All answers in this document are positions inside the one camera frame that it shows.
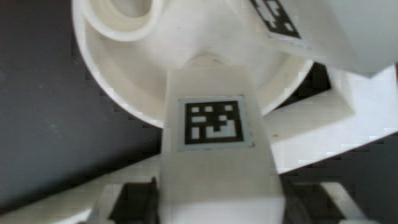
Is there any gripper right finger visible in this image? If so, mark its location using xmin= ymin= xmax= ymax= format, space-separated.
xmin=319 ymin=182 xmax=380 ymax=224

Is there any white U-shaped fence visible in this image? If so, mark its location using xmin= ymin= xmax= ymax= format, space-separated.
xmin=0 ymin=67 xmax=398 ymax=224

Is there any white round stool seat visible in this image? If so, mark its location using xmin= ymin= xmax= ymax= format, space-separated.
xmin=71 ymin=0 xmax=312 ymax=126

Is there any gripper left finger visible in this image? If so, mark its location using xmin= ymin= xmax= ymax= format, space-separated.
xmin=85 ymin=184 xmax=122 ymax=224

